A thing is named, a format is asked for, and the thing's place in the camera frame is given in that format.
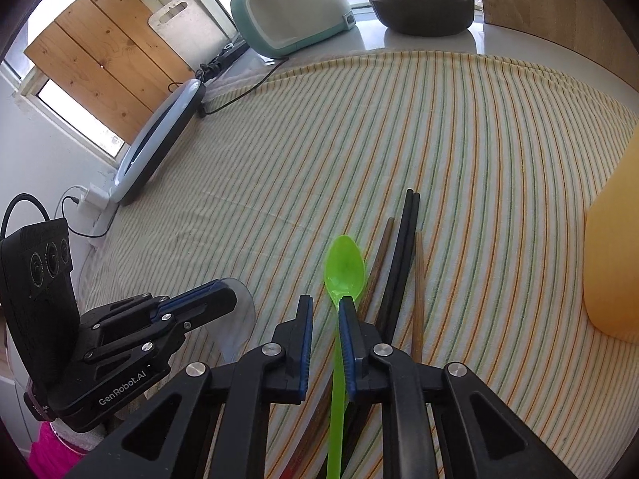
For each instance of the clear plastic spoon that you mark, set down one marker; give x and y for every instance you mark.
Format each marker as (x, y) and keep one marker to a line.
(244, 319)

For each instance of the black tripod stand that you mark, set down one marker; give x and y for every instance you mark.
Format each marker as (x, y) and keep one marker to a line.
(224, 57)

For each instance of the brown wooden chopstick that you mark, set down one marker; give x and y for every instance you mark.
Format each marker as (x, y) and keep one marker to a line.
(418, 299)
(382, 249)
(315, 429)
(304, 454)

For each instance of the yellow plastic container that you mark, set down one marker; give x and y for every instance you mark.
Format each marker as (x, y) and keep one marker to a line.
(614, 259)

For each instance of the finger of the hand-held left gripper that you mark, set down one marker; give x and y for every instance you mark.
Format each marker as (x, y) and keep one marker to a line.
(199, 290)
(209, 307)

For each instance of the black chopstick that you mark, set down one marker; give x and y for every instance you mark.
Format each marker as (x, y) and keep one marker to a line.
(410, 242)
(401, 239)

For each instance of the teal electric cooker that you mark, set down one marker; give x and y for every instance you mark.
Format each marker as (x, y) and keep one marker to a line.
(289, 15)

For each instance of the wooden plank board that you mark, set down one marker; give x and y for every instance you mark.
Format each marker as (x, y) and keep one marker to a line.
(100, 55)

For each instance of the striped tablecloth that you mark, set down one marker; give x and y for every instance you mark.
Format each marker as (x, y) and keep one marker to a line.
(449, 134)

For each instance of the large light wooden board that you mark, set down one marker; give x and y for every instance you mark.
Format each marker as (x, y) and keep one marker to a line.
(549, 0)

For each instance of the white cutting board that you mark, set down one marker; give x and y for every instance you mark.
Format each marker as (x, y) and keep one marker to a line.
(194, 30)

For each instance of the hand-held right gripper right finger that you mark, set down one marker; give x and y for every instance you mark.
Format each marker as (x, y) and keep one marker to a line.
(348, 349)

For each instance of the green plastic spoon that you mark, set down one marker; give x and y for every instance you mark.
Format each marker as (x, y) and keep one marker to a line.
(344, 269)

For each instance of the white charger adapter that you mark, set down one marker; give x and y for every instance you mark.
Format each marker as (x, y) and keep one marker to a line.
(95, 197)

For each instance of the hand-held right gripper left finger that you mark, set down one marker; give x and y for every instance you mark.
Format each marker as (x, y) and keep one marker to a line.
(305, 349)

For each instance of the person's left forearm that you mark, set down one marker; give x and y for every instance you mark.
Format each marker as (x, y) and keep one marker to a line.
(50, 454)

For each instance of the white power strip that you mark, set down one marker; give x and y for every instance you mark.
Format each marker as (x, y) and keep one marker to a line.
(105, 219)

